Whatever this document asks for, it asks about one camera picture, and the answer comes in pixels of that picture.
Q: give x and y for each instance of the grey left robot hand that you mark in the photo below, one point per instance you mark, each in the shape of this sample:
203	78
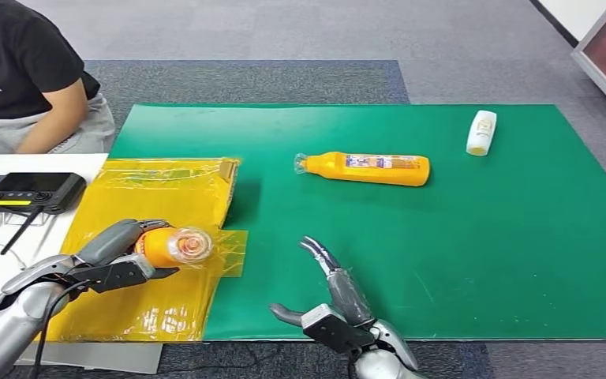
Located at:
109	240

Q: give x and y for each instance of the orange detergent bottle front label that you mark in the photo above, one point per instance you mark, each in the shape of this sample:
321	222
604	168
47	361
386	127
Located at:
156	248

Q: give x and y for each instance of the small white bottle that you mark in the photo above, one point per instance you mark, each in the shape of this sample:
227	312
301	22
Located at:
481	133

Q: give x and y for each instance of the grey flat sheet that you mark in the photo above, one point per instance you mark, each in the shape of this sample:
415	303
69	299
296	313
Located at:
99	358

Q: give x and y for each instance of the black remote controller with antennas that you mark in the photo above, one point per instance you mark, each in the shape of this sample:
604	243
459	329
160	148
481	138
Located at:
31	183

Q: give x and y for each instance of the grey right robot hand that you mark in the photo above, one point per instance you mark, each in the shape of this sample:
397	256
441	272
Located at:
347	298

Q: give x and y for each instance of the person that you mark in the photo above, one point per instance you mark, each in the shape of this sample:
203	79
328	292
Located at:
10	52

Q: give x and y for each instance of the cardboard box in yellow film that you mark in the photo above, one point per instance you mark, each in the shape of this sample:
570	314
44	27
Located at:
167	188

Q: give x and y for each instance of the white side table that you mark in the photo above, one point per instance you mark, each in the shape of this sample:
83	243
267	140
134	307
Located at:
47	163

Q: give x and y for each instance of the green table mat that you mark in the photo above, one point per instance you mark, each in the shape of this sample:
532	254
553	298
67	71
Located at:
439	251

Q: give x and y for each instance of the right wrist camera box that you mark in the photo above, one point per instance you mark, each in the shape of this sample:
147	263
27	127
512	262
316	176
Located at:
334	329

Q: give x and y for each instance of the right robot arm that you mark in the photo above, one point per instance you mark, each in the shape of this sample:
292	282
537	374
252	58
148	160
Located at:
392	355

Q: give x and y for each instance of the person's bare forearm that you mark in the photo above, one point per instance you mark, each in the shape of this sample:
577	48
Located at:
57	115

